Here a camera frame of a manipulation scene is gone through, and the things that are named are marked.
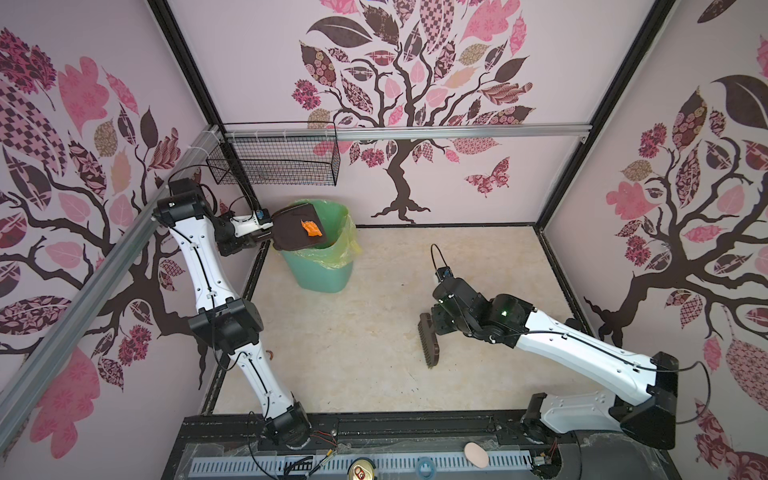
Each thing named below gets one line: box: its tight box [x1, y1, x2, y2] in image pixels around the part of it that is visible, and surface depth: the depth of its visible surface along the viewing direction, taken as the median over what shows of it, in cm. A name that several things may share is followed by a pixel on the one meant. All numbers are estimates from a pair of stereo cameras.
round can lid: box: [348, 460, 375, 480], surface depth 61 cm
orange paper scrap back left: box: [300, 219, 323, 237], surface depth 84 cm
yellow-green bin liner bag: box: [276, 199, 363, 270], surface depth 87 cm
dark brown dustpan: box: [272, 203, 327, 251], surface depth 87 cm
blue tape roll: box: [416, 456, 436, 480], surface depth 71 cm
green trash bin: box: [281, 199, 355, 293], surface depth 88 cm
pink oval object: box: [464, 442, 489, 469], surface depth 71 cm
